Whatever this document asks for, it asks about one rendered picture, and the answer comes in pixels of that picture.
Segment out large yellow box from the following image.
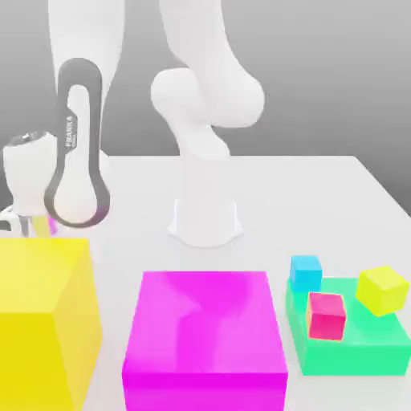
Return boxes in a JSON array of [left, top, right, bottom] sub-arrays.
[[0, 237, 104, 411]]

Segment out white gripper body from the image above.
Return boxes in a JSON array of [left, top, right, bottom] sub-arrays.
[[31, 214, 59, 239]]

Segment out small cyan cube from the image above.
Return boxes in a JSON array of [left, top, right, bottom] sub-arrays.
[[289, 254, 324, 294]]

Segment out large magenta box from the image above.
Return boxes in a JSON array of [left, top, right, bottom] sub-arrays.
[[121, 271, 289, 411]]

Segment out large green box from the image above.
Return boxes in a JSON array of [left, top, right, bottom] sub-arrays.
[[284, 276, 411, 377]]

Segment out small yellow cube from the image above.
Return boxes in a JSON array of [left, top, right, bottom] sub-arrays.
[[355, 264, 411, 318]]

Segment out small red cube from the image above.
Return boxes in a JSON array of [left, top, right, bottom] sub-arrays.
[[306, 291, 347, 342]]

